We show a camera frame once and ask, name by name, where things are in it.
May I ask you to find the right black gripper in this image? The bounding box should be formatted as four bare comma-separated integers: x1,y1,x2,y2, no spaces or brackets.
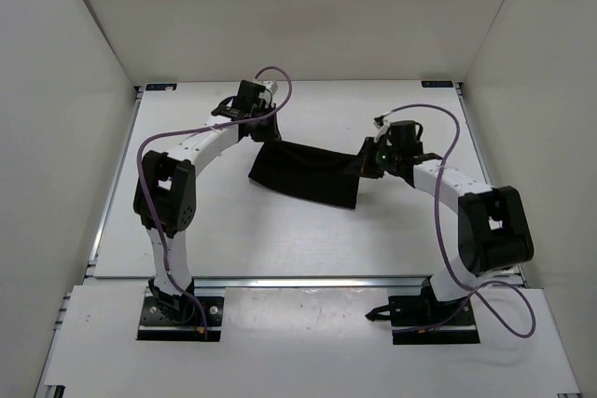
344,137,401,180

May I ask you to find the black skirt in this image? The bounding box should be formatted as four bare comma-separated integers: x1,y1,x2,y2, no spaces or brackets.
248,141,359,210

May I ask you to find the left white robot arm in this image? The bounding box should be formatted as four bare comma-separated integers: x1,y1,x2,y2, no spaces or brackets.
133,79,281,332

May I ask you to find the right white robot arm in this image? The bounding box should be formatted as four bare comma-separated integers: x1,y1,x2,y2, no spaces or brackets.
355,117,535,324

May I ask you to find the blue label right corner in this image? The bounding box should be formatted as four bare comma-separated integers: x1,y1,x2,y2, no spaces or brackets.
421,80,453,89

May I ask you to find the blue label corner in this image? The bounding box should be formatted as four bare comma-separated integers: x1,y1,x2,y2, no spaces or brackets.
145,83,177,91
421,80,453,89

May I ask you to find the blue label left corner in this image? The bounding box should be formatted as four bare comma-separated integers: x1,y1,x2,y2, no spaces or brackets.
145,83,177,91

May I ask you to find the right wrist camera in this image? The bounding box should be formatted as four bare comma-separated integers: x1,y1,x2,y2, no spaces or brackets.
373,113,390,143

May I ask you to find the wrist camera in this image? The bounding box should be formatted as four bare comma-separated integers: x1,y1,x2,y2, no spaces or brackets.
260,80,279,100
373,113,390,143

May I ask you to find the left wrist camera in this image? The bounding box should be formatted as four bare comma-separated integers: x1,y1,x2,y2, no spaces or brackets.
260,80,279,100

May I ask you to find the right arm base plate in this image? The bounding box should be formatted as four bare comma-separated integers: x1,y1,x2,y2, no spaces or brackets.
365,294,480,346

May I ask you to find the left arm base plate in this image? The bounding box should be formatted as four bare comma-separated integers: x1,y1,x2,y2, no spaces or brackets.
136,292,225,343

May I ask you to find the aluminium rail front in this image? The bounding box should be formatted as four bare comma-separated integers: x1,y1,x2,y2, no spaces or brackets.
83,276,528,290

